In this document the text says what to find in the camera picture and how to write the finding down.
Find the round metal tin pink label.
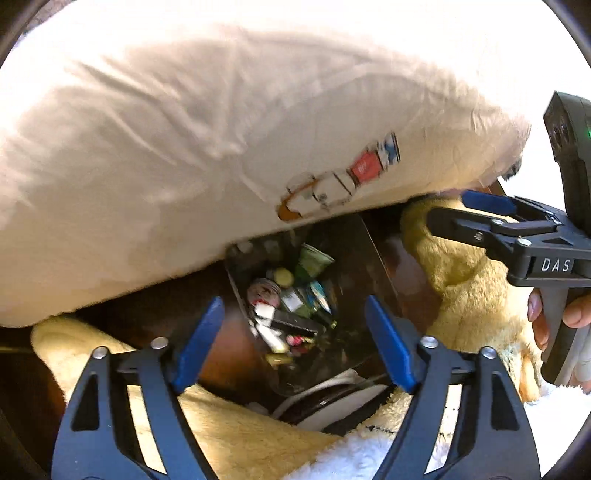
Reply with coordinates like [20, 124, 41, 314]
[247, 279, 282, 308]

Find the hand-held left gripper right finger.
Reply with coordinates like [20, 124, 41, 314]
[364, 294, 540, 480]

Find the green tube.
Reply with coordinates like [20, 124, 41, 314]
[295, 243, 336, 280]

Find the white round device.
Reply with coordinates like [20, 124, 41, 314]
[271, 368, 399, 435]

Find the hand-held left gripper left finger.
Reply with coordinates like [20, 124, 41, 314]
[51, 296, 226, 480]

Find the yellow plush blanket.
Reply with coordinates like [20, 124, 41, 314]
[30, 194, 555, 480]

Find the person's right hand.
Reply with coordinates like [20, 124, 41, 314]
[527, 288, 591, 352]

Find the blue tissue packet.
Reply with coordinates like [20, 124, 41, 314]
[309, 281, 332, 315]

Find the white tube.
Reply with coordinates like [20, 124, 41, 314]
[255, 323, 288, 352]

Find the cream printed blanket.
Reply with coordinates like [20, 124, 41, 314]
[0, 23, 533, 329]

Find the white fluffy cloth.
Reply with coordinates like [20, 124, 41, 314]
[281, 382, 591, 480]

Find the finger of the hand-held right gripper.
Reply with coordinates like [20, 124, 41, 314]
[425, 203, 563, 260]
[462, 189, 570, 225]

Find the clear plastic bin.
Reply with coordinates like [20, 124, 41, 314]
[224, 212, 403, 398]

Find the card of colourful hair ties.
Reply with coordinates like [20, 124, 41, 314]
[264, 335, 320, 366]

